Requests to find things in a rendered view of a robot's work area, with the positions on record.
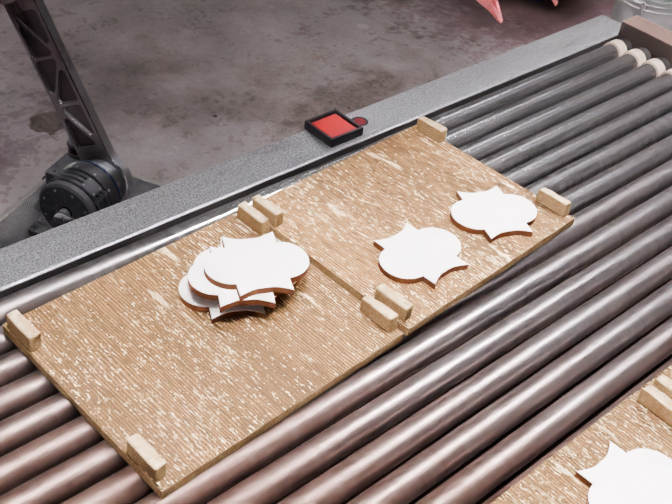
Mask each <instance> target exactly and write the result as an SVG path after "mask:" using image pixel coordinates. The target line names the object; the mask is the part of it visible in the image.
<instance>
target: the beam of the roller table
mask: <svg viewBox="0 0 672 504"><path fill-rule="evenodd" d="M620 27H621V23H619V22H617V21H615V20H613V19H610V18H608V17H606V16H604V15H601V16H598V17H596V18H593V19H590V20H588V21H585V22H583V23H580V24H578V25H575V26H572V27H570V28H567V29H565V30H562V31H560V32H557V33H554V34H552V35H549V36H547V37H544V38H542V39H539V40H536V41H534V42H531V43H529V44H526V45H524V46H521V47H518V48H516V49H513V50H511V51H508V52H506V53H503V54H500V55H498V56H495V57H493V58H490V59H488V60H485V61H482V62H480V63H477V64H475V65H472V66H470V67H467V68H464V69H462V70H459V71H457V72H454V73H452V74H449V75H446V76H444V77H441V78H439V79H436V80H434V81H431V82H428V83H426V84H423V85H421V86H418V87H416V88H413V89H410V90H408V91H405V92H403V93H400V94H398V95H395V96H392V97H390V98H387V99H385V100H382V101H380V102H377V103H374V104H372V105H369V106H367V107H364V108H362V109H359V110H356V111H354V112H351V113H349V114H346V116H347V117H349V118H350V119H352V118H353V117H364V118H366V119H367V120H368V124H367V125H365V126H362V127H363V135H362V136H359V137H357V138H354V139H352V140H349V141H347V142H345V143H342V144H340V145H337V146H335V147H332V148H331V147H329V146H328V145H326V144H325V143H324V142H322V141H321V140H319V139H318V138H317V137H315V136H314V135H312V134H311V133H310V132H308V131H307V130H305V131H302V132H300V133H297V134H295V135H292V136H289V137H287V138H284V139H282V140H279V141H277V142H274V143H271V144H269V145H266V146H264V147H261V148H259V149H256V150H253V151H251V152H248V153H246V154H243V155H241V156H238V157H235V158H233V159H230V160H228V161H225V162H223V163H220V164H217V165H215V166H212V167H210V168H207V169H205V170H202V171H199V172H197V173H194V174H192V175H189V176H187V177H184V178H181V179H179V180H176V181H174V182H171V183H169V184H166V185H163V186H161V187H158V188H156V189H153V190H151V191H148V192H145V193H143V194H140V195H138V196H135V197H133V198H130V199H127V200H125V201H122V202H120V203H117V204H115V205H112V206H109V207H107V208H104V209H102V210H99V211H97V212H94V213H91V214H89V215H86V216H84V217H81V218H79V219H76V220H73V221H71V222H68V223H66V224H63V225H61V226H58V227H55V228H53V229H50V230H48V231H45V232H43V233H40V234H37V235H35V236H32V237H30V238H27V239H25V240H22V241H19V242H17V243H14V244H12V245H9V246H7V247H4V248H1V249H0V298H3V297H5V296H7V295H10V294H12V293H15V292H17V291H19V290H22V289H24V288H27V287H29V286H31V285H34V284H36V283H38V282H41V281H43V280H46V279H48V278H50V277H53V276H55V275H58V274H60V273H62V272H65V271H67V270H70V269H72V268H74V267H77V266H79V265H81V264H84V263H86V262H89V261H91V260H93V259H96V258H98V257H101V256H103V255H105V254H108V253H110V252H113V251H115V250H117V249H120V248H122V247H124V246H127V245H129V244H132V243H134V242H136V241H139V240H141V239H144V238H146V237H148V236H151V235H153V234H156V233H158V232H160V231H163V230H165V229H167V228H170V227H172V226H175V225H177V224H179V223H182V222H184V221H187V220H189V219H191V218H194V217H196V216H198V215H201V214H203V213H206V212H208V211H210V210H213V209H215V208H218V207H220V206H222V205H225V204H227V203H230V202H232V201H234V200H237V199H239V198H241V197H244V196H246V195H249V194H251V193H253V192H256V191H258V190H261V189H263V188H265V187H268V186H270V185H273V184H275V183H277V182H280V181H282V180H284V179H287V178H289V177H292V176H294V175H296V174H299V173H301V172H304V171H306V170H308V169H311V168H313V167H316V166H318V165H320V164H323V163H325V162H327V161H330V160H332V159H335V158H337V157H339V156H342V155H344V154H347V153H349V152H351V151H354V150H356V149H358V148H361V147H363V146H366V145H368V144H370V143H373V142H375V141H378V140H380V139H382V138H385V137H387V136H390V135H392V134H394V133H397V132H399V131H401V130H404V129H406V128H409V127H411V126H413V125H416V124H417V120H418V118H419V117H422V116H424V117H426V118H428V119H430V118H433V117H435V116H437V115H440V114H442V113H444V112H447V111H449V110H452V109H454V108H456V107H459V106H461V105H464V104H466V103H468V102H471V101H473V100H476V99H478V98H480V97H483V96H485V95H487V94H490V93H492V92H495V91H497V90H499V89H502V88H504V87H507V86H509V85H511V84H514V83H516V82H518V81H521V80H523V79H526V78H528V77H530V76H533V75H535V74H538V73H540V72H542V71H545V70H547V69H550V68H552V67H554V66H557V65H559V64H561V63H564V62H566V61H569V60H571V59H573V58H576V57H578V56H581V55H583V54H585V53H588V52H590V51H593V50H595V49H597V48H600V47H602V46H603V45H604V44H605V43H607V42H610V41H612V40H615V39H617V37H618V33H619V30H620Z"/></svg>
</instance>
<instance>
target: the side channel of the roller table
mask: <svg viewBox="0 0 672 504"><path fill-rule="evenodd" d="M621 38H626V39H628V40H629V41H630V42H631V44H632V49H638V48H641V47H643V48H646V49H647V50H648V51H649V52H650V54H651V59H653V58H658V57H664V58H666V59H667V60H668V61H669V63H670V69H672V32H671V31H669V30H667V29H665V28H663V27H661V26H659V25H657V24H655V23H652V22H650V21H648V20H646V19H644V18H642V17H640V16H638V15H636V16H634V17H631V18H629V19H626V20H624V21H622V24H621V27H620V30H619V33H618V37H617V39H618V40H619V39H621Z"/></svg>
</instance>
